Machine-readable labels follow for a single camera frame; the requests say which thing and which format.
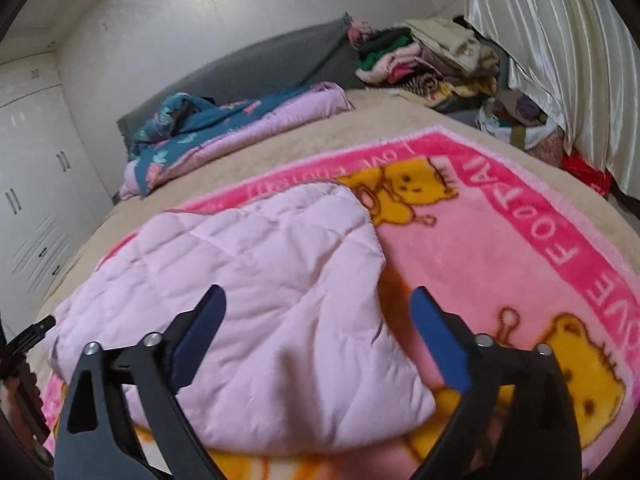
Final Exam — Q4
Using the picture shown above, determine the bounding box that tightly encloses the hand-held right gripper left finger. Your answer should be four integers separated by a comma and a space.
54, 284, 229, 480

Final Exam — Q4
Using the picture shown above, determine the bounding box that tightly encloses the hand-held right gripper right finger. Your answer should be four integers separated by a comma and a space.
410, 286, 584, 480

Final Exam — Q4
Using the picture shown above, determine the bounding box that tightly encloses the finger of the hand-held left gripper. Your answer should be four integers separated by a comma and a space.
4, 358, 53, 467
2, 314, 57, 358

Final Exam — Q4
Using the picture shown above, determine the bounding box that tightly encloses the pink quilted jacket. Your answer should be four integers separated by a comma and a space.
47, 181, 439, 454

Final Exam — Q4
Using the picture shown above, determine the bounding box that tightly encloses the pile of assorted clothes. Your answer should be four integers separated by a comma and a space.
347, 16, 567, 167

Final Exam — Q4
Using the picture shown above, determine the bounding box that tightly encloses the pink printed blanket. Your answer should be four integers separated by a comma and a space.
37, 127, 640, 480

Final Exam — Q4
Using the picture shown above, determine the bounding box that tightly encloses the white wardrobe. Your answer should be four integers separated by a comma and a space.
0, 52, 117, 332

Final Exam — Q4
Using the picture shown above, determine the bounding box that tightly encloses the red plastic bag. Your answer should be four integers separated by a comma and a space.
560, 152, 614, 197

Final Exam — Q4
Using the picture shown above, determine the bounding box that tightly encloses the teal floral pink quilt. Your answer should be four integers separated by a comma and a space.
118, 81, 357, 201

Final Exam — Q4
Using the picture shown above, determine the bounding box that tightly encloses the beige bed cover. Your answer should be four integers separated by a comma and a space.
25, 87, 640, 361

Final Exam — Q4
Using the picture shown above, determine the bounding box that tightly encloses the grey headboard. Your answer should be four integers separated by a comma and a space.
116, 12, 362, 147

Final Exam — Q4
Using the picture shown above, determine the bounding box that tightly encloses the white satin curtain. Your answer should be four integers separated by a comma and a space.
457, 0, 640, 207

